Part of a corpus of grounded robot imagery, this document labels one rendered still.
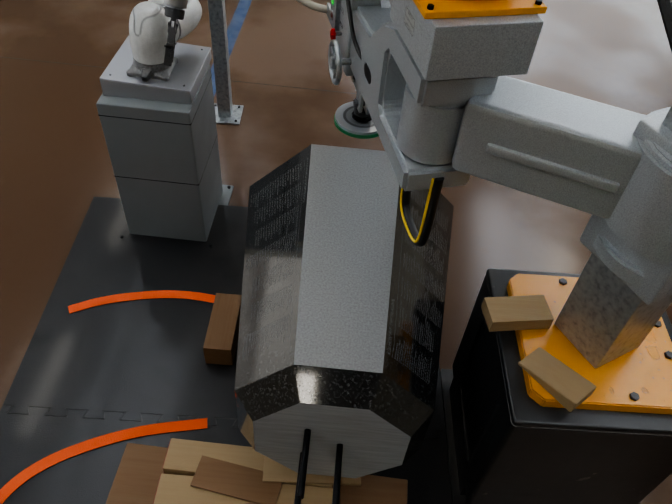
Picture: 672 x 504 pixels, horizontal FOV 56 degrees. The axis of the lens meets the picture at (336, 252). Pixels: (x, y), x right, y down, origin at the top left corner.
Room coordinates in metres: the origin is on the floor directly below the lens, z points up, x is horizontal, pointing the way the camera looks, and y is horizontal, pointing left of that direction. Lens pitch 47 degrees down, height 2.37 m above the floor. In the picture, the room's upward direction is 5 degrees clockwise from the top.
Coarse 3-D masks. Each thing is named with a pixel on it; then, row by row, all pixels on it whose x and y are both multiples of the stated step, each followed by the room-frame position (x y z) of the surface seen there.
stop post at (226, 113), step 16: (208, 0) 3.23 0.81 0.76; (224, 0) 3.30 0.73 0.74; (224, 16) 3.26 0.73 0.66; (224, 32) 3.24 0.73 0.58; (224, 48) 3.23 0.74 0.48; (224, 64) 3.23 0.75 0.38; (224, 80) 3.23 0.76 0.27; (224, 96) 3.23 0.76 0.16; (224, 112) 3.23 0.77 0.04; (240, 112) 3.30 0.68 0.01
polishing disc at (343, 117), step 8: (344, 104) 2.14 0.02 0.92; (352, 104) 2.14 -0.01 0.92; (336, 112) 2.08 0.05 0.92; (344, 112) 2.08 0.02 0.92; (336, 120) 2.03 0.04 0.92; (344, 120) 2.03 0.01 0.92; (352, 120) 2.03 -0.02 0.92; (344, 128) 1.98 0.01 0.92; (352, 128) 1.98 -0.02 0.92; (360, 128) 1.99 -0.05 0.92; (368, 128) 1.99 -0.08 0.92
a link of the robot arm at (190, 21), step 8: (152, 0) 2.51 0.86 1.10; (160, 0) 2.49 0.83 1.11; (192, 0) 2.59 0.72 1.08; (192, 8) 2.55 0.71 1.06; (200, 8) 2.60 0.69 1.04; (184, 16) 2.48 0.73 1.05; (192, 16) 2.52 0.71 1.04; (200, 16) 2.58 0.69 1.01; (184, 24) 2.46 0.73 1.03; (192, 24) 2.51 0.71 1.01; (184, 32) 2.46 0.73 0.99
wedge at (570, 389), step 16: (544, 352) 1.11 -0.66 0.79; (528, 368) 1.05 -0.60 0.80; (544, 368) 1.05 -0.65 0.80; (560, 368) 1.05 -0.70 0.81; (544, 384) 1.00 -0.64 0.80; (560, 384) 0.99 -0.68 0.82; (576, 384) 0.99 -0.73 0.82; (592, 384) 0.99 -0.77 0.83; (560, 400) 0.95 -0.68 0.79; (576, 400) 0.93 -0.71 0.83
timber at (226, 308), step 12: (216, 300) 1.70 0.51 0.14; (228, 300) 1.70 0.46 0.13; (240, 300) 1.71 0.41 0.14; (216, 312) 1.63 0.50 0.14; (228, 312) 1.64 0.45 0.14; (216, 324) 1.57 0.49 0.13; (228, 324) 1.57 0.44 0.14; (216, 336) 1.51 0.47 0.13; (228, 336) 1.51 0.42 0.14; (204, 348) 1.44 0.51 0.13; (216, 348) 1.45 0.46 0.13; (228, 348) 1.45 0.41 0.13; (216, 360) 1.44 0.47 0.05; (228, 360) 1.44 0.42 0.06
